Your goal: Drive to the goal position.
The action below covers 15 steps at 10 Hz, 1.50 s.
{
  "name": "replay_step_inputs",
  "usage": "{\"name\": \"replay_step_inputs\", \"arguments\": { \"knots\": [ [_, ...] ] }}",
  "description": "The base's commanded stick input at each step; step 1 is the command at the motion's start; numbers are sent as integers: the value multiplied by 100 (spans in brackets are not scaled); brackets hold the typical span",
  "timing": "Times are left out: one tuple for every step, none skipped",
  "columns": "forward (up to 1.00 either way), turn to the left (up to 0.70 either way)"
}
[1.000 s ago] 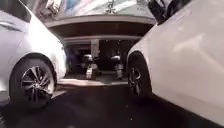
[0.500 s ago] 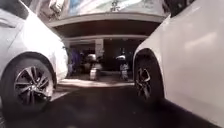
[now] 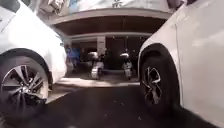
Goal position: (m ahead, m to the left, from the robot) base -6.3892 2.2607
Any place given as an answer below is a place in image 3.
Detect person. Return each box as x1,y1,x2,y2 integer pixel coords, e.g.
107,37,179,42
65,46,82,75

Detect white car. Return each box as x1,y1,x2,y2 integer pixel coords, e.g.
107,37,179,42
137,0,224,128
0,0,68,125

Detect building with canopy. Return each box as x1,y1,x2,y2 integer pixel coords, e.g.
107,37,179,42
20,0,188,81

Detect parked scooter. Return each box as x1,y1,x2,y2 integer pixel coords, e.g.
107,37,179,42
119,51,134,81
87,51,106,81

